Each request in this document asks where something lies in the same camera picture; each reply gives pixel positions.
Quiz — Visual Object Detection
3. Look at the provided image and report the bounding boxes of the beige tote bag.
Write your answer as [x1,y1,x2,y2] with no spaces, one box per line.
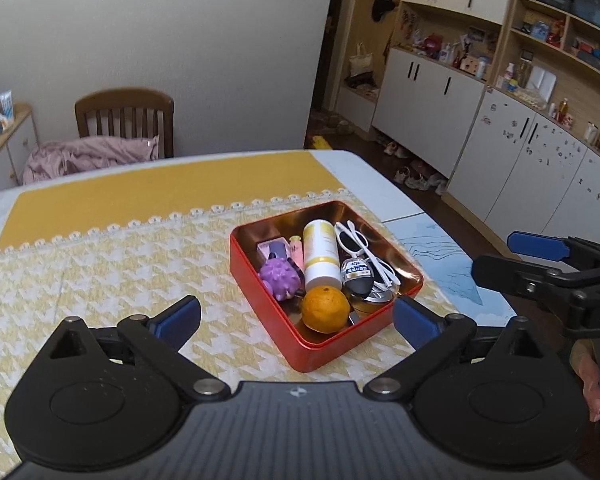
[349,42,376,78]

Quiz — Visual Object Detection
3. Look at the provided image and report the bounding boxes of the white sunglasses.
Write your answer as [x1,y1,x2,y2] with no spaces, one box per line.
[334,220,401,291]

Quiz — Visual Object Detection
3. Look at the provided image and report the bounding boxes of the clutter of countertop knickknacks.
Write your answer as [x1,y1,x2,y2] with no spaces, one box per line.
[397,7,501,81]

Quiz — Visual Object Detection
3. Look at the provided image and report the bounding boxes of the black oval key fob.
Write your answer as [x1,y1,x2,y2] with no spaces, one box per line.
[341,256,377,296]

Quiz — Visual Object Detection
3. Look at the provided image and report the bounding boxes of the purple pink toy hammer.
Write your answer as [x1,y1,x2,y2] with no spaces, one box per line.
[269,236,306,267]

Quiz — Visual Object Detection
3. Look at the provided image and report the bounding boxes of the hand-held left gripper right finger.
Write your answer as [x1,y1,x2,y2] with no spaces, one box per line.
[362,295,556,403]

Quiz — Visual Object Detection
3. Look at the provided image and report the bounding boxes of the brown wooden chair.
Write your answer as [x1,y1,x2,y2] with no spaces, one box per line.
[74,87,176,161]

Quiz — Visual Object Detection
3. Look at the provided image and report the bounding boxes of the white yellow lotion tube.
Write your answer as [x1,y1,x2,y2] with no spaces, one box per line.
[302,219,343,292]

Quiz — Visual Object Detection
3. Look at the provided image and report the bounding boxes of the purple spiky toy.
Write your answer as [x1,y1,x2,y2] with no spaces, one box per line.
[258,257,304,302]

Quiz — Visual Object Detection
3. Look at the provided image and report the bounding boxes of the yellow patterned table mat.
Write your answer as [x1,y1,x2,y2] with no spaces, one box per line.
[0,151,473,468]

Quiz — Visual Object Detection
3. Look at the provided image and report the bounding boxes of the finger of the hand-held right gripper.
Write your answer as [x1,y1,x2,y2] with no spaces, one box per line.
[507,231,600,273]
[472,255,600,311]

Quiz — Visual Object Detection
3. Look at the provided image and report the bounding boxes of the white stickered cabinet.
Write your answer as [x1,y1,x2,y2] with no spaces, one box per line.
[442,87,600,246]

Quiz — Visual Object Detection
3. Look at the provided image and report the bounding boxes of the red tin box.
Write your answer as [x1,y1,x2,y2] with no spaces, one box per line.
[229,200,426,373]

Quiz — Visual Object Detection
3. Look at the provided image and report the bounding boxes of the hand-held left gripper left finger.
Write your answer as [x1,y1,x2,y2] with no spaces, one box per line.
[45,295,231,403]

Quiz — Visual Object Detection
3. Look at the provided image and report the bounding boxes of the pink square box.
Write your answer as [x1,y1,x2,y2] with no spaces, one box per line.
[257,237,291,263]

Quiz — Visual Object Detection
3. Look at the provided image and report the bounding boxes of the wooden side cabinet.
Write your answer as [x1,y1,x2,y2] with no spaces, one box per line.
[0,102,38,196]

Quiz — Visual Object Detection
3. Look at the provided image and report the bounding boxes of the clutter of shelf knickknacks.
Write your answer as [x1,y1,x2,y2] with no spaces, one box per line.
[495,7,600,151]

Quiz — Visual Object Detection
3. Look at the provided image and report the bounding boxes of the black hanging bag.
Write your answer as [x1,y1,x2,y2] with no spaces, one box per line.
[371,0,397,23]

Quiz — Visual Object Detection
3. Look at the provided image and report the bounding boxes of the white lower cabinet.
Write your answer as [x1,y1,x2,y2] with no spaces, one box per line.
[371,46,486,176]

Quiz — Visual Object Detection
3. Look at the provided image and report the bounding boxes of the group of shoes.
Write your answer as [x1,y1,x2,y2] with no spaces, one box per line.
[375,132,451,196]

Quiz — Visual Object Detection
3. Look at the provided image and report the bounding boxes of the person's right hand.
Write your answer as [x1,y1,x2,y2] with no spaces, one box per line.
[570,339,600,423]

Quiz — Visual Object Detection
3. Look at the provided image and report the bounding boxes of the pink blanket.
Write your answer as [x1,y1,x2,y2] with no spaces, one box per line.
[22,135,160,185]

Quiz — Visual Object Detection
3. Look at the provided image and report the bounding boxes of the round silver mirror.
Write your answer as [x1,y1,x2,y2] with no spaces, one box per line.
[347,280,396,323]

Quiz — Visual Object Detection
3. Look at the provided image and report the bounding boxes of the orange fruit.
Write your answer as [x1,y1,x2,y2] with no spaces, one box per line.
[301,285,352,333]

